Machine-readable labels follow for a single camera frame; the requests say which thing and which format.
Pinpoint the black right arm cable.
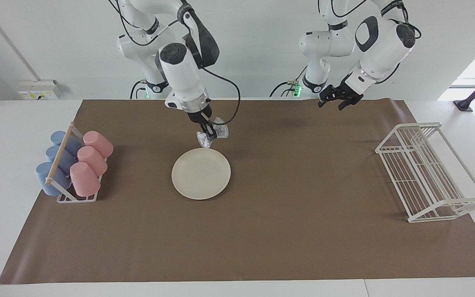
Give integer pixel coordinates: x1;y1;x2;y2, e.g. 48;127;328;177
202;67;241;125

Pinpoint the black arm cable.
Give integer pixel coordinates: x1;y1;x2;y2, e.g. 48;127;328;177
202;67;241;125
330;0;421;40

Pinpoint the pink plastic cup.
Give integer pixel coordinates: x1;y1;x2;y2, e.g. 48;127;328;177
70;162;101;197
77;146;108;177
83;131;114;159

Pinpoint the cup rack with wooden bar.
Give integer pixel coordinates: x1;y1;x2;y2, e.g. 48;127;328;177
45;122;108;203

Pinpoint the blue plastic cup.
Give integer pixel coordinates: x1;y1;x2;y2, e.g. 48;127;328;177
50;131;83;156
35;162;71;196
46;145;77;176

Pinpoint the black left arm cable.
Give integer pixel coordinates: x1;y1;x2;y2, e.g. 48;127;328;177
330;0;421;40

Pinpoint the black base cable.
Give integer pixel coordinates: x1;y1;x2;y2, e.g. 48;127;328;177
269;62;309;98
129;80;147;99

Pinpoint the white wall socket box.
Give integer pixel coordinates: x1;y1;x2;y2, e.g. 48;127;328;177
18;80;61;100

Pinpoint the white wire dish rack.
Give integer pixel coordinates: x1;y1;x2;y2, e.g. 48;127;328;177
375;122;475;223

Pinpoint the cream round plate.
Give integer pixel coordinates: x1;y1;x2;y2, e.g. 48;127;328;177
172;148;231;200

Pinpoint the brown table mat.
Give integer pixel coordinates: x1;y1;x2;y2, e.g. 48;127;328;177
0;99;475;285

